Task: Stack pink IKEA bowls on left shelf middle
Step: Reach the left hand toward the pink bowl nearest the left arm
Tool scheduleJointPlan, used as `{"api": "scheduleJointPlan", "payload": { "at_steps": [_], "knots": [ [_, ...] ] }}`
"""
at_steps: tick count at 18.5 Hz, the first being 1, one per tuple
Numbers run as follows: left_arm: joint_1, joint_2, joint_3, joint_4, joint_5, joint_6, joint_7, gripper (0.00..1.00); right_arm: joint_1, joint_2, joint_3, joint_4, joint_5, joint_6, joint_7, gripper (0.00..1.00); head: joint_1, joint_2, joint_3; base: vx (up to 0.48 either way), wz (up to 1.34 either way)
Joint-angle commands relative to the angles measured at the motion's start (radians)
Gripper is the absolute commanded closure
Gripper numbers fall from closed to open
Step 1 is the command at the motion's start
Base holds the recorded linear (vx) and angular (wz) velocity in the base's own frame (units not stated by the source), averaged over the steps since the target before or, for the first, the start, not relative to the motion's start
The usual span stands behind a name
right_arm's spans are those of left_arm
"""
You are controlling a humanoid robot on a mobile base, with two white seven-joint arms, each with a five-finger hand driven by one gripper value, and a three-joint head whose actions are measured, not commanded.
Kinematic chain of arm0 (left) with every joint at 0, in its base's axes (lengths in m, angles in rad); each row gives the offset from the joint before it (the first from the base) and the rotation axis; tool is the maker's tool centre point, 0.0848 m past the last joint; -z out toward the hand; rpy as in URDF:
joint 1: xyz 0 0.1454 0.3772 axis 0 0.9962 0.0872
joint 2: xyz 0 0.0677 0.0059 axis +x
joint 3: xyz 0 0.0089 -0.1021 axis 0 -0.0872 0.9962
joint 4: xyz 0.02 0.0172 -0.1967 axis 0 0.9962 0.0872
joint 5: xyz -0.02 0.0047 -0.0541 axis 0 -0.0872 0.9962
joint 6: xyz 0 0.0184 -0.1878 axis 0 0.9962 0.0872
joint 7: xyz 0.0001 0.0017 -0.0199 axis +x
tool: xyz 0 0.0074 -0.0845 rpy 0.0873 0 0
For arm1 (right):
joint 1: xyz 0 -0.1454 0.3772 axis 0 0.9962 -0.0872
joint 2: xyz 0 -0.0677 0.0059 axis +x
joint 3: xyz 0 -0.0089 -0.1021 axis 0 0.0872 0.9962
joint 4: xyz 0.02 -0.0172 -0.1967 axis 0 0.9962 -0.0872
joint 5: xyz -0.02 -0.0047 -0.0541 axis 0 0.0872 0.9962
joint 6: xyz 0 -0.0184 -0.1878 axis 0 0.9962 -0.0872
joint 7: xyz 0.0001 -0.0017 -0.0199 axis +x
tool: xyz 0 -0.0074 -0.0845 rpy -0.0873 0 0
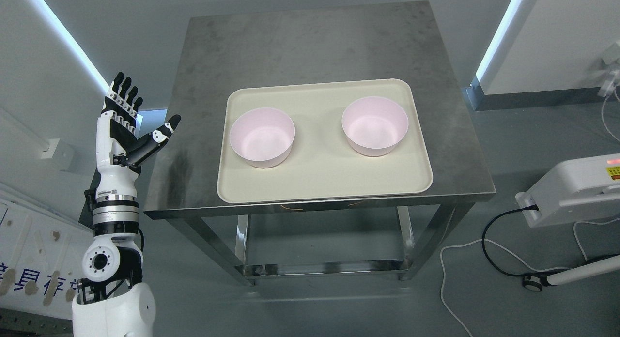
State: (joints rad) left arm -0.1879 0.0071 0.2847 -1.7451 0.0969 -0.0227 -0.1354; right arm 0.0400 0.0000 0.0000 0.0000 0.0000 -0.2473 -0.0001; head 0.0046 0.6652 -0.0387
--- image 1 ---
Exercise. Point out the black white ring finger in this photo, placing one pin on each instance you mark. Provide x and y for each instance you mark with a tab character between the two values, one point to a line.
122	90

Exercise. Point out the white wall box left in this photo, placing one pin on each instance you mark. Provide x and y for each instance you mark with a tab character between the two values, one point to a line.
59	154

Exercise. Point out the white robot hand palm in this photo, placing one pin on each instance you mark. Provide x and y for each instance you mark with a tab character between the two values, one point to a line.
114	136

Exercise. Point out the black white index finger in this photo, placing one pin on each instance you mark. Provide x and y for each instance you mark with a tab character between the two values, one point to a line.
134	105

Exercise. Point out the pink bowl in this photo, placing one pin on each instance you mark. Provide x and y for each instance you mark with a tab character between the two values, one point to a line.
263	137
374	125

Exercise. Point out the beige plastic tray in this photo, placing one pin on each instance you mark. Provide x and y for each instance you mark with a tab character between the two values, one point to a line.
322	165

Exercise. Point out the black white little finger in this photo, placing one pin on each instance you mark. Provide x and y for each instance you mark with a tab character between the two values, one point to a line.
113	100

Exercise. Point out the white stand leg with caster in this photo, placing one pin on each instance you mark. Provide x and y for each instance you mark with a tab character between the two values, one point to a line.
600	266

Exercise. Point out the white board with blue characters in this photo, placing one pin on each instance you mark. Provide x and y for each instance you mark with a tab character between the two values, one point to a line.
40	255

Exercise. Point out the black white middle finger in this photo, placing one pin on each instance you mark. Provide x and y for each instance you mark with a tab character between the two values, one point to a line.
128	92

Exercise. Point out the stainless steel table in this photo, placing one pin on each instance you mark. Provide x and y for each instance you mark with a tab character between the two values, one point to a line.
225	53

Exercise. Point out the white machine with red light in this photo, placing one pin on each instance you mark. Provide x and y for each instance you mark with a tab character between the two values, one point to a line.
583	189

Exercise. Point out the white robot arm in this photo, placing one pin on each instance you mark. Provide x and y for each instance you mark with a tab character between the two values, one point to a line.
112	300

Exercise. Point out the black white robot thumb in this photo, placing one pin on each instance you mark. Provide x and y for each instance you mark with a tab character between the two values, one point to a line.
147	145

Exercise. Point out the white wall plug adapter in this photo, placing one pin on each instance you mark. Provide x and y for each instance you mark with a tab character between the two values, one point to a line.
611	59

